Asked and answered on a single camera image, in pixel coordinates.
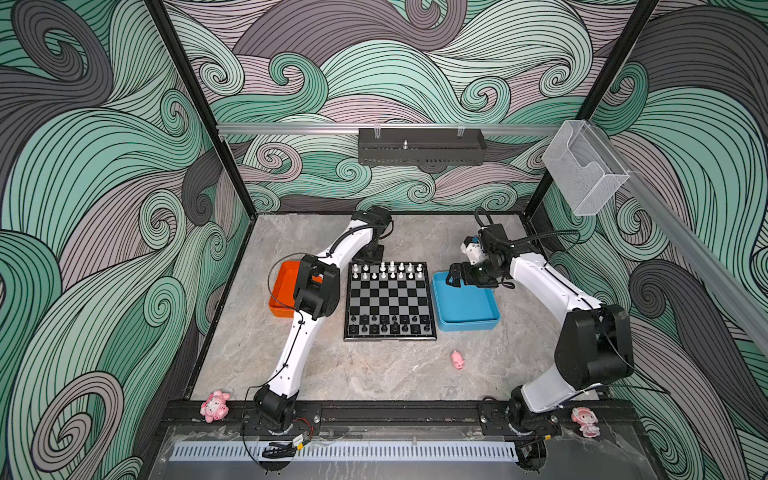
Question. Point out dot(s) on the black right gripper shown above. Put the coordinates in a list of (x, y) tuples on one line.
[(468, 279)]

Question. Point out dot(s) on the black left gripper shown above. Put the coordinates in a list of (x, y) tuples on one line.
[(376, 259)]

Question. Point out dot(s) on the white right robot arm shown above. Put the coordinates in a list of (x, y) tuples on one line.
[(594, 346)]

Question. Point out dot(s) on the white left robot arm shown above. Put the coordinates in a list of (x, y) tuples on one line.
[(316, 296)]

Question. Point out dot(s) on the blue plastic tray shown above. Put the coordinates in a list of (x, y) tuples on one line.
[(464, 308)]

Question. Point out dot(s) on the black and silver chessboard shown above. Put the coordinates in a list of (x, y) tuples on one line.
[(391, 305)]

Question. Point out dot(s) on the small pink pig toy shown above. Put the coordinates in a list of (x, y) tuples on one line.
[(457, 360)]

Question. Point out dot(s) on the orange plastic tray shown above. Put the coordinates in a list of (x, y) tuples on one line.
[(282, 301)]

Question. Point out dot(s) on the pink doll figure right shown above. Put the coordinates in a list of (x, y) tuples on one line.
[(587, 421)]

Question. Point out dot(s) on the pink doll figure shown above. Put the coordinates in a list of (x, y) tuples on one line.
[(587, 421), (215, 408)]

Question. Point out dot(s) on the pink doll figure left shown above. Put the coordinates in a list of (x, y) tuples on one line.
[(215, 408)]

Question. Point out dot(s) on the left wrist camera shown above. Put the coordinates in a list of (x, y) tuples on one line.
[(379, 218)]

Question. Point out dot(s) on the black perforated wall shelf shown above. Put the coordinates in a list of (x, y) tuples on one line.
[(421, 147)]

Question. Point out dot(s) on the clear acrylic wall box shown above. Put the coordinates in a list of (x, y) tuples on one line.
[(585, 166)]

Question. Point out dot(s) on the white slotted cable duct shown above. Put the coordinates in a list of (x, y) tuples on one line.
[(448, 451)]

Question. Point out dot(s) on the black enclosure corner post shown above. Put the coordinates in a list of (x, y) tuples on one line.
[(617, 57)]

